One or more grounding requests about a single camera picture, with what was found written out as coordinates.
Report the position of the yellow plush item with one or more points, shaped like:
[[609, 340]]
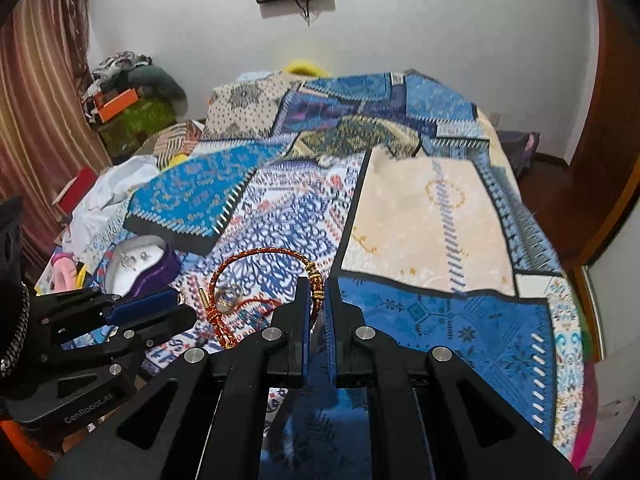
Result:
[[305, 66]]

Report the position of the green patterned box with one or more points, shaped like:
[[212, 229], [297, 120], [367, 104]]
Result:
[[135, 125]]

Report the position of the orange box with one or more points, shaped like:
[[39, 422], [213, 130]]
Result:
[[117, 105]]

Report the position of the red cardboard box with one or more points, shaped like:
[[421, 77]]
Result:
[[82, 185]]

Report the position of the white cloth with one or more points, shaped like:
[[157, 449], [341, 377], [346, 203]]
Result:
[[110, 190]]

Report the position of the pink slipper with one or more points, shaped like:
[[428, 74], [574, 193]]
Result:
[[67, 275]]

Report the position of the striped cushion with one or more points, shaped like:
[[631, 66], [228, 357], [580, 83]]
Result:
[[177, 140]]

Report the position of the dark bag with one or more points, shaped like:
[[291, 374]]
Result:
[[522, 152]]

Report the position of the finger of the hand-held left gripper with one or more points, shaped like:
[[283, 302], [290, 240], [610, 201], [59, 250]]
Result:
[[145, 305], [165, 322]]

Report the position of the purple jewelry box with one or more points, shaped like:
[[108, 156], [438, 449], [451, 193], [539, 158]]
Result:
[[155, 272]]

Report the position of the blue patchwork blanket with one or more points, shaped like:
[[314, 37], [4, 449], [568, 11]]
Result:
[[425, 210]]

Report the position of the pile of clothes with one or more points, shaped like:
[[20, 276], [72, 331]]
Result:
[[145, 77]]

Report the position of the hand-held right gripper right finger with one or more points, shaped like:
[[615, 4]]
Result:
[[332, 312]]

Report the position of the striped brown curtain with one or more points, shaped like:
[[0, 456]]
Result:
[[35, 110]]

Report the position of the wooden door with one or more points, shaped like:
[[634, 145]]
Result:
[[612, 135]]

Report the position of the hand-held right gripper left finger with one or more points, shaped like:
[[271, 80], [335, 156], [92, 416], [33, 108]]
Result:
[[303, 310]]

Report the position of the silver earring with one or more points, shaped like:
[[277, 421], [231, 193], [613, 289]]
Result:
[[126, 258], [146, 255]]

